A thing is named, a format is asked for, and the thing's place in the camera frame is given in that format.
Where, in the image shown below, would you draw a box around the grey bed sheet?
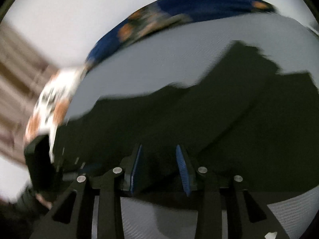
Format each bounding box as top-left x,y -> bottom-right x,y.
65,12 -> 319,239

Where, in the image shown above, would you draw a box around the black pants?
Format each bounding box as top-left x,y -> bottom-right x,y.
53,40 -> 319,200

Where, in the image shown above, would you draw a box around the blue printed blanket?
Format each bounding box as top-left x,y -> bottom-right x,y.
85,0 -> 277,71

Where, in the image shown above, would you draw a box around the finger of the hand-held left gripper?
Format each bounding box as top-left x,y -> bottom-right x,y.
62,161 -> 101,181

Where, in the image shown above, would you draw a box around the person's left hand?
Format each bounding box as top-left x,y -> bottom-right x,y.
34,192 -> 53,210

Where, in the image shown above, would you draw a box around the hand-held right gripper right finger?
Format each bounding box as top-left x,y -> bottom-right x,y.
176,144 -> 292,239

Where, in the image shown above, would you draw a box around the brown wooden furniture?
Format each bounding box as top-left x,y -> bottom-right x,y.
0,21 -> 60,166

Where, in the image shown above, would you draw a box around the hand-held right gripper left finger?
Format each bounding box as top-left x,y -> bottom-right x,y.
31,144 -> 144,239

